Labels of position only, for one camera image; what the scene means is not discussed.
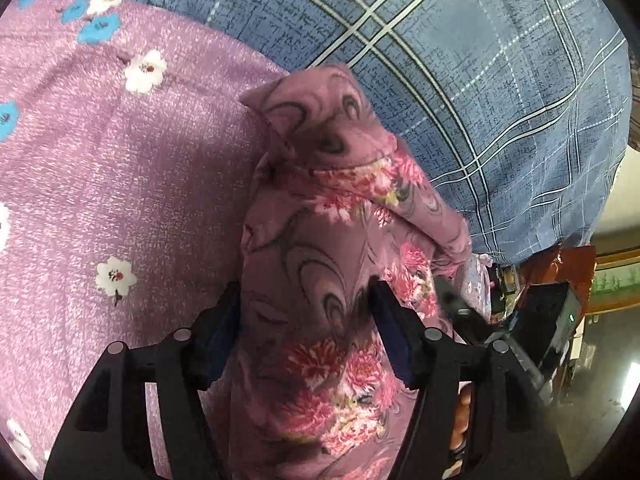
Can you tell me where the mauve floral patterned garment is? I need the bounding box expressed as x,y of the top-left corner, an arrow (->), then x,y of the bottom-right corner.
220,62 -> 473,480

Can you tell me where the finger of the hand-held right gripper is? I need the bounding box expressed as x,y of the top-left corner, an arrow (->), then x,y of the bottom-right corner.
434,277 -> 493,346

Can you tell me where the red-brown shiny bag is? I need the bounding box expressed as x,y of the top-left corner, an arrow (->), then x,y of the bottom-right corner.
520,244 -> 598,301

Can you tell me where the purple flowered bed sheet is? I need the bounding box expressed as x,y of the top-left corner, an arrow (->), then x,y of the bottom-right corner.
0,0 -> 493,480

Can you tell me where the person's right hand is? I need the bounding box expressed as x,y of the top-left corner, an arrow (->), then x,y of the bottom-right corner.
449,385 -> 473,466

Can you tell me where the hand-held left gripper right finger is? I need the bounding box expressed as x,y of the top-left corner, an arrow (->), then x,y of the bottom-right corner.
370,280 -> 571,480

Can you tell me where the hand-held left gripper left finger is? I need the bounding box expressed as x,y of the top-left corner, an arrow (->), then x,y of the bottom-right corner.
44,280 -> 241,480

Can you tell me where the wooden framed picture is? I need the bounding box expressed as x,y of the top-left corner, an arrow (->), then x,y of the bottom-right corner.
590,247 -> 640,311

